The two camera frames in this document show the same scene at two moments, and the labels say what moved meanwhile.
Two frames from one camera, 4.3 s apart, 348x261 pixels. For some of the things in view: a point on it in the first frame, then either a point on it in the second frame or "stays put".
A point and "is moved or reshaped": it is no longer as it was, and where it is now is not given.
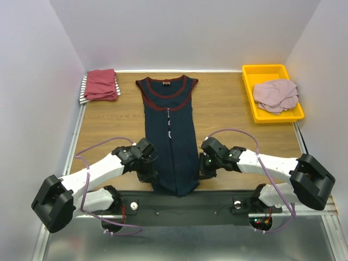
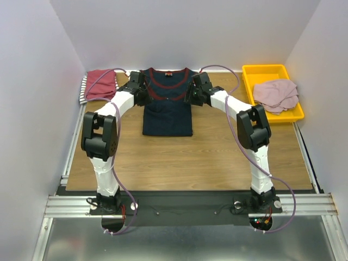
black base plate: x=151 y=209 stays put
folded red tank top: x=100 y=85 stays put
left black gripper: x=149 y=176 -> x=147 y=100
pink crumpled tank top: x=276 y=96 stays put
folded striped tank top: x=82 y=99 stays put
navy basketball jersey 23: x=170 y=133 is moved or reshaped
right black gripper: x=205 y=171 -> x=191 y=97
